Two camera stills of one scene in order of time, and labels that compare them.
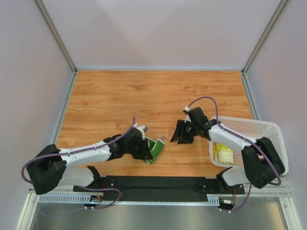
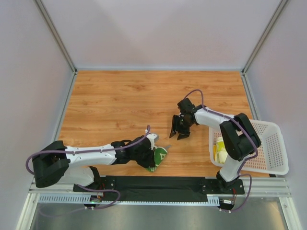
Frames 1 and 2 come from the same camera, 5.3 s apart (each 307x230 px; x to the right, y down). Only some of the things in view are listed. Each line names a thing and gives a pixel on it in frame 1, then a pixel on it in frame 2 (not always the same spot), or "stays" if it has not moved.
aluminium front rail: x=257 y=187 stays
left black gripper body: x=144 y=149 → x=150 y=158
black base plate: x=160 y=188 stays
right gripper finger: x=185 y=142 → x=181 y=135
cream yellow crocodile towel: x=222 y=154 stays
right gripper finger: x=177 y=135 → x=173 y=129
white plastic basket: x=254 y=129 stays
